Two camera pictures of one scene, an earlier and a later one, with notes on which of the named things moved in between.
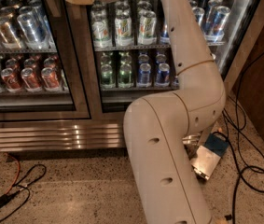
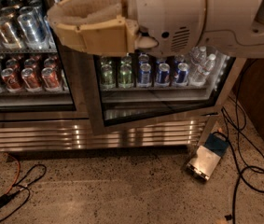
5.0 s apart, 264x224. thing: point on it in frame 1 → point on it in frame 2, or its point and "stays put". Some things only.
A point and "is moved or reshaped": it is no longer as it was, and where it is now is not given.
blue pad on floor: x=216 y=143 stays put
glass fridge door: x=130 y=53 is moved or reshaped
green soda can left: x=106 y=77 stays put
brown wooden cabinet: x=257 y=86 stays put
